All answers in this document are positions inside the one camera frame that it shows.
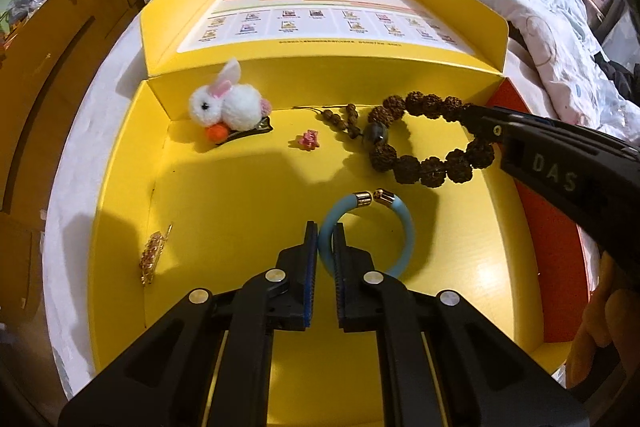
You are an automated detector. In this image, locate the yellow cardboard box tray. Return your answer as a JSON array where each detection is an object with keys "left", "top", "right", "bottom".
[{"left": 60, "top": 0, "right": 589, "bottom": 426}]

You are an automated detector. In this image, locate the white bunny hair clip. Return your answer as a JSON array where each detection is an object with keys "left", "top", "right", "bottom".
[{"left": 189, "top": 58, "right": 272, "bottom": 146}]

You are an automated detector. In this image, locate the green patterned bed sheet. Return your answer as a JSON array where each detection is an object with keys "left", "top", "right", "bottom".
[{"left": 41, "top": 20, "right": 148, "bottom": 398}]

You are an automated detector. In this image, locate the person's right hand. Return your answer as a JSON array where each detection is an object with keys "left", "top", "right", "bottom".
[{"left": 565, "top": 253, "right": 639, "bottom": 388}]

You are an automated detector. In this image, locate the wooden wardrobe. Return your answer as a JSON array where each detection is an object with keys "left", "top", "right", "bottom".
[{"left": 1, "top": 0, "right": 142, "bottom": 329}]

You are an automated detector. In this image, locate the small gold hair clip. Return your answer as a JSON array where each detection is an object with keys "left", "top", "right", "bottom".
[{"left": 138, "top": 225, "right": 172, "bottom": 286}]

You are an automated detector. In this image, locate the light blue bangle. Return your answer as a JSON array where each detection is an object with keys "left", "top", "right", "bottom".
[{"left": 318, "top": 188, "right": 416, "bottom": 277}]

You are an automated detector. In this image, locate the small pink flower charm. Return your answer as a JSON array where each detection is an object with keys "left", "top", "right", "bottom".
[{"left": 296, "top": 129, "right": 320, "bottom": 152}]

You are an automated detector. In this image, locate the large brown bead bracelet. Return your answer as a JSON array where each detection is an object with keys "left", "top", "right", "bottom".
[{"left": 292, "top": 90, "right": 497, "bottom": 189}]

